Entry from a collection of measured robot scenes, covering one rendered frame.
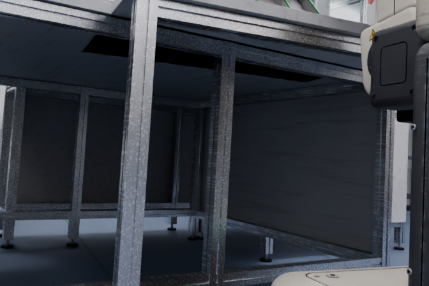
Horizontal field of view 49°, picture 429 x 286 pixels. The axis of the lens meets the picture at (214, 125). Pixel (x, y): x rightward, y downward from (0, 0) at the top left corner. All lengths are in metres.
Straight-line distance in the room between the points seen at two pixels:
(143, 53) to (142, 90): 0.08
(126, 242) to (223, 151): 0.46
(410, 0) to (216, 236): 0.76
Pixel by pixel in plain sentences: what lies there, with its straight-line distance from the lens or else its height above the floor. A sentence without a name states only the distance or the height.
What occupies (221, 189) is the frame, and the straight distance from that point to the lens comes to 1.33.
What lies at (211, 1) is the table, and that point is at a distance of 1.05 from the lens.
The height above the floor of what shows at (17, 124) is 0.61.
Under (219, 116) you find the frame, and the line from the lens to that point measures 1.31.
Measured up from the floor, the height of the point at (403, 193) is 0.35.
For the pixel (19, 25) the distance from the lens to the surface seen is 1.43.
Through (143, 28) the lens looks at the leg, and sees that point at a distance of 1.00.
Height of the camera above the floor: 0.50
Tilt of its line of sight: 4 degrees up
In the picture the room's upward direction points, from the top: 3 degrees clockwise
